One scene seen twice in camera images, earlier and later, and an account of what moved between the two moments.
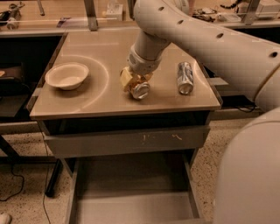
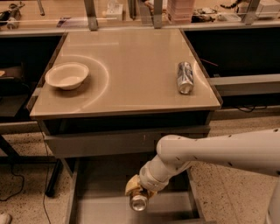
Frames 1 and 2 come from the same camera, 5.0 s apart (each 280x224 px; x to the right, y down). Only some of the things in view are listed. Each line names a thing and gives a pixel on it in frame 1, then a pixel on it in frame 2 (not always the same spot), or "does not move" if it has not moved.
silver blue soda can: [185, 77] does not move
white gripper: [141, 66] → [148, 179]
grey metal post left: [90, 10] does not move
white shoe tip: [5, 219] does not move
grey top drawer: [127, 142] does not move
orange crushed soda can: [139, 90] → [138, 201]
